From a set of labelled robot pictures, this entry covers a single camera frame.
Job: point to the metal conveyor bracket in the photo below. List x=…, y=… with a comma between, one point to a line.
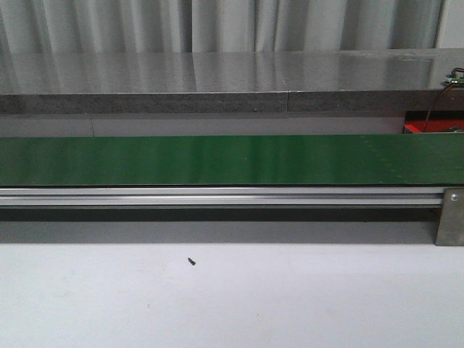
x=450, y=230

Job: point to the aluminium conveyor rail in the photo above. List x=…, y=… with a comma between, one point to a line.
x=221, y=196

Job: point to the small green circuit board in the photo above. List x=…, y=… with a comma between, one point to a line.
x=455, y=78

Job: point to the grey curtain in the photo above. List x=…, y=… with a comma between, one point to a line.
x=216, y=26

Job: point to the grey stone-look shelf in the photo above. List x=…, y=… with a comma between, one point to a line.
x=285, y=81

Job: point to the red bin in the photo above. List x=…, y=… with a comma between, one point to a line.
x=437, y=122

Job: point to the green conveyor belt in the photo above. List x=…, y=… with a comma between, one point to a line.
x=327, y=160

